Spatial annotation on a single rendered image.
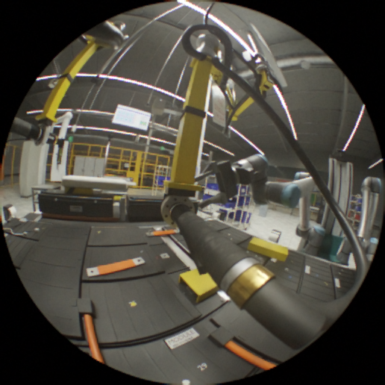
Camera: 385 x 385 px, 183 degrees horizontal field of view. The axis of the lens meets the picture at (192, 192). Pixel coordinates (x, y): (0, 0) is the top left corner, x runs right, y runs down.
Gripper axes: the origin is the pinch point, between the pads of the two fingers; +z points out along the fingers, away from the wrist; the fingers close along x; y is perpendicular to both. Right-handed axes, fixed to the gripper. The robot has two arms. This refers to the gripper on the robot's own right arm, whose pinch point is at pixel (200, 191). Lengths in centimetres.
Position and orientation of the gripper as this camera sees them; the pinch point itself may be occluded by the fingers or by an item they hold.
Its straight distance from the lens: 39.4
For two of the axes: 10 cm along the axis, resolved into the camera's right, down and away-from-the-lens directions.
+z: -8.7, 4.1, -2.7
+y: -3.6, -1.4, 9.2
